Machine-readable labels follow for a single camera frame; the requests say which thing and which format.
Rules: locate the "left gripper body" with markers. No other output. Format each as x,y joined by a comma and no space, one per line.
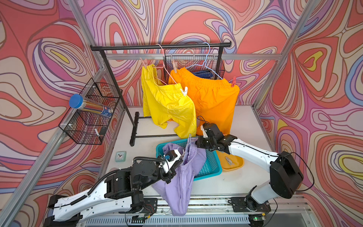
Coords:
168,176

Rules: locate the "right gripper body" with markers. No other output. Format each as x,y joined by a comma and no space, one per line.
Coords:
206,143

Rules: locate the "lilac shorts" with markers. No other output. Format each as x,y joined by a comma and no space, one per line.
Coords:
178,192

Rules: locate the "grey clothespin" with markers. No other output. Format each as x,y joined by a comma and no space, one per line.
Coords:
229,161

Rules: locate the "light blue wire hanger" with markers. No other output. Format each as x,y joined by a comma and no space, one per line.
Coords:
187,149

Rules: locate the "white clothespin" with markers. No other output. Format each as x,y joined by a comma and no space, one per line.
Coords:
184,91

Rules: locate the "yellow shorts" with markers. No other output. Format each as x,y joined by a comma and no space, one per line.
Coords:
164,103

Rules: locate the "pink clothespin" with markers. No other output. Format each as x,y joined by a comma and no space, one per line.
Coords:
144,63

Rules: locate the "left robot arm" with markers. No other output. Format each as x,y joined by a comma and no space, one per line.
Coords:
119,191

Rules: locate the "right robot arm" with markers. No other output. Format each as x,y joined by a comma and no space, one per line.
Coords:
285,176

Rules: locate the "orange shorts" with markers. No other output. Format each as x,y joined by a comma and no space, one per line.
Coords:
214,100

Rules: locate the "yellow plastic tray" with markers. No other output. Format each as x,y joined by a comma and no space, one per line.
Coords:
238,161

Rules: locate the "teal plastic basket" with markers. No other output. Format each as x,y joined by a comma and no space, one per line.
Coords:
211,168

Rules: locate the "mint small clock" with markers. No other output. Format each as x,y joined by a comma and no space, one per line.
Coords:
120,156

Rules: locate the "red clothespin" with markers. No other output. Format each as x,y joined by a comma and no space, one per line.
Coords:
233,82

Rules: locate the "beige clothespin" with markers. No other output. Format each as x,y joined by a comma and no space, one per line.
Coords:
175,66

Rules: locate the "blue capped pencil tube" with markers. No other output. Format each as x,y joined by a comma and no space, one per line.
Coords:
85,104

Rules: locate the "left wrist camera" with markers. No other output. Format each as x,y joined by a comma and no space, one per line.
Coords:
173,159

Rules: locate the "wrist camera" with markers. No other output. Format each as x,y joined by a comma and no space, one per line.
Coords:
205,130
173,159

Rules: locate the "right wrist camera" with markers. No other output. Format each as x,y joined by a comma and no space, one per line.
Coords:
205,130

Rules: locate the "black wire basket back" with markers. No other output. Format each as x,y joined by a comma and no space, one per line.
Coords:
186,58

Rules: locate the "black wire basket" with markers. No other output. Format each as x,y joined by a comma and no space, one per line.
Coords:
186,58
86,127

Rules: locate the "black wire basket left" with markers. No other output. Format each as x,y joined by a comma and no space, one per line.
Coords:
86,127

